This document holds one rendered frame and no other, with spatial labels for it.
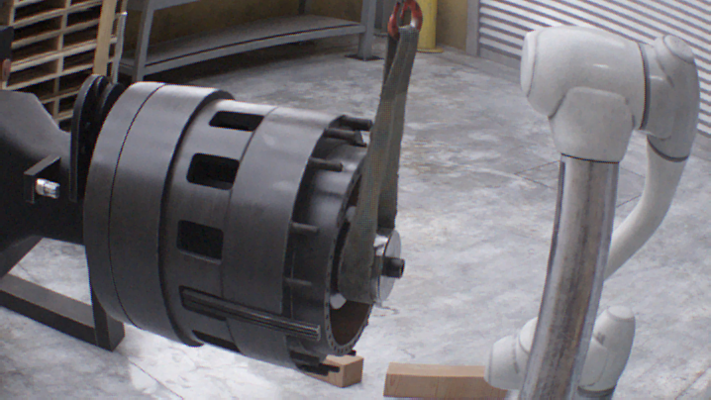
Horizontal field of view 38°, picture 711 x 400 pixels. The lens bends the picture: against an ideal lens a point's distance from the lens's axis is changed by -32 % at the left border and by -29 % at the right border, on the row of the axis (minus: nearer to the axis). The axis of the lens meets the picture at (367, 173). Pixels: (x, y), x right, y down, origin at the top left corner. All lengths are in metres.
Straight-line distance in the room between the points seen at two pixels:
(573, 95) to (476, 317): 3.09
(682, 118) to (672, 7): 6.24
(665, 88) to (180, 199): 1.18
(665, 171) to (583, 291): 0.23
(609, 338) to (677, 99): 0.52
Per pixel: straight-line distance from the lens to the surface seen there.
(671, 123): 1.69
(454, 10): 9.18
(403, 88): 2.54
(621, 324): 2.01
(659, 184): 1.78
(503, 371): 1.99
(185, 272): 2.50
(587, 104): 1.62
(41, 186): 2.65
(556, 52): 1.62
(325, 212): 2.47
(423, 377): 3.91
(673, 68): 1.65
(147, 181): 2.51
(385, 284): 2.62
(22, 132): 2.89
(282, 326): 2.45
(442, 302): 4.80
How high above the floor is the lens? 1.75
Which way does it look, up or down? 16 degrees down
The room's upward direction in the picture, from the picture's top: 5 degrees clockwise
